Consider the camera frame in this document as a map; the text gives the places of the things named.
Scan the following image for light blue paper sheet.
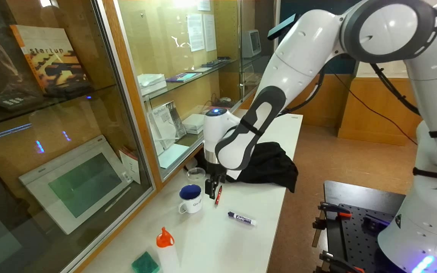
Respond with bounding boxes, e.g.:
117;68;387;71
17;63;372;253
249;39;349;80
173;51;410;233
156;142;191;171

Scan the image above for blue flat book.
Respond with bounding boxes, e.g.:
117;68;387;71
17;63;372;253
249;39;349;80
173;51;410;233
166;69;203;84

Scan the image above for white mug blue inside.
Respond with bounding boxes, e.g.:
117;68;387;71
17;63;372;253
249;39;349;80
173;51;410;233
178;181;205;215

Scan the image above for orange black bar clamp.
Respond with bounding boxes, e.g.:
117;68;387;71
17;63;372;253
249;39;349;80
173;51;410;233
311;200;355;248
313;250;367;273

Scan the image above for white stacked books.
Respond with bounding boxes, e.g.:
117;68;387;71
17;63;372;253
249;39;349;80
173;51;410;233
135;72;169;96

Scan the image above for clear plastic cup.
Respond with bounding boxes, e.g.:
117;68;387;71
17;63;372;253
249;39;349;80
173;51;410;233
184;165;208;186

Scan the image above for white framed green panel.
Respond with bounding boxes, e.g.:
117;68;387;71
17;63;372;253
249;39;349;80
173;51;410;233
17;133;135;236

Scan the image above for white box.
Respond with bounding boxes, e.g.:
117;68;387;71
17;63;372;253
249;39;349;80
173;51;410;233
182;112;208;136

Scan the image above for grey small monitor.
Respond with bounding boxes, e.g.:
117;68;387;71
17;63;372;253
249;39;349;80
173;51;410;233
240;27;264;60

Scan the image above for small white card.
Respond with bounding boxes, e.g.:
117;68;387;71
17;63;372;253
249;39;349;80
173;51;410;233
119;145;143;184

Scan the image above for black perforated base board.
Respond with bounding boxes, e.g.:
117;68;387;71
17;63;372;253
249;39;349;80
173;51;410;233
320;178;408;273

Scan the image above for black cloth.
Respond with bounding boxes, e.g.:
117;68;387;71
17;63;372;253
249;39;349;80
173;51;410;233
231;140;301;193

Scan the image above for orange patterned book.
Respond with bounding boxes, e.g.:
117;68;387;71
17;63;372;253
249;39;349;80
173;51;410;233
9;22;93;98

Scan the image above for white booklet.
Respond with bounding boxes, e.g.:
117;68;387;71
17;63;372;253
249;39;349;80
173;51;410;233
147;99;190;153

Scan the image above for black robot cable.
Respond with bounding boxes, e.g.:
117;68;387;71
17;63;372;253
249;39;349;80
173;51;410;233
367;60;423;146

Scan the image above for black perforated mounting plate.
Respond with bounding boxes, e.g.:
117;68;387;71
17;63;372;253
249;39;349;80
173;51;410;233
325;207;408;273

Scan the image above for orange capped squeeze bottle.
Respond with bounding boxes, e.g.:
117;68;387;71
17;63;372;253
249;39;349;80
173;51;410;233
155;225;181;273

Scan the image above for purple Expo marker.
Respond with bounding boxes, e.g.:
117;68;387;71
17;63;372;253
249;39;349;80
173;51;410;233
226;209;258;227

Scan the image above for red marker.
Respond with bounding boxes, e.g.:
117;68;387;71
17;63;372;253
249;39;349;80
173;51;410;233
213;183;225;206

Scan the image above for green sponge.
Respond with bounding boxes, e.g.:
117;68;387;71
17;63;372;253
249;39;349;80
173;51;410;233
131;250;161;273

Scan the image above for white paper sheet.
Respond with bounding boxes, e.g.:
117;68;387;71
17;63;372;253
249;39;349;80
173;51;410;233
184;10;208;52

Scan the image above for wooden side cabinet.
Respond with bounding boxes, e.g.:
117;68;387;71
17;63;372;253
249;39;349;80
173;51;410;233
335;74;425;148

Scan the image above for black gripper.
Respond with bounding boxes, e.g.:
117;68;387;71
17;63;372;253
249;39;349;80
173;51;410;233
203;163;228;200

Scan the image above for wooden cabinet frame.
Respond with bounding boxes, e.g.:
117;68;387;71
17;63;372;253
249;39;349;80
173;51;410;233
61;0;216;273

